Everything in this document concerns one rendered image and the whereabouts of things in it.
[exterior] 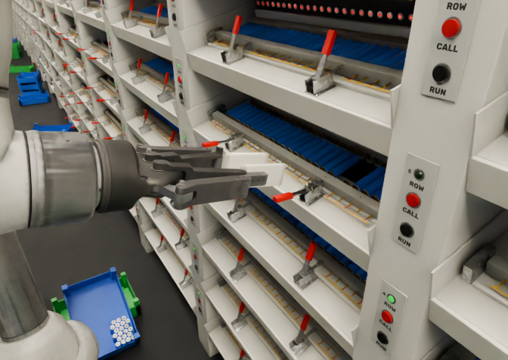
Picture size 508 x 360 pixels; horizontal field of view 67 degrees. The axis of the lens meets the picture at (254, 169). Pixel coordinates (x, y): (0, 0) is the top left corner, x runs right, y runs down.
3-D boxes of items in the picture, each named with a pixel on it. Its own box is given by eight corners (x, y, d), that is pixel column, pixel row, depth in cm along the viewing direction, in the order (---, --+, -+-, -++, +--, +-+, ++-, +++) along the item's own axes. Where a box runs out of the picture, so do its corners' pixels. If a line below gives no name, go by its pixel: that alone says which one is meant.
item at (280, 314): (344, 427, 74) (336, 395, 66) (205, 256, 119) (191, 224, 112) (413, 360, 81) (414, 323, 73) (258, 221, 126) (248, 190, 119)
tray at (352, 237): (372, 276, 57) (368, 231, 51) (197, 142, 102) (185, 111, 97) (456, 207, 64) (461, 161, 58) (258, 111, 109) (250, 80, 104)
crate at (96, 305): (140, 342, 146) (140, 336, 140) (84, 369, 136) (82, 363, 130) (115, 274, 160) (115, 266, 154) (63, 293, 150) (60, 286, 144)
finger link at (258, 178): (230, 172, 45) (243, 182, 43) (263, 171, 48) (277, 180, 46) (227, 184, 46) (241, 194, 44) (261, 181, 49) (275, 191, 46)
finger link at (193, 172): (151, 158, 41) (154, 163, 40) (246, 162, 46) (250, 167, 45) (147, 191, 42) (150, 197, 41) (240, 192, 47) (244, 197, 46)
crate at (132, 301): (63, 348, 143) (58, 333, 140) (55, 312, 159) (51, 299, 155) (141, 314, 158) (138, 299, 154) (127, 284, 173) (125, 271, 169)
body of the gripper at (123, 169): (105, 156, 34) (197, 155, 39) (83, 128, 40) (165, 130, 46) (99, 230, 36) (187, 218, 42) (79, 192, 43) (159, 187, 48)
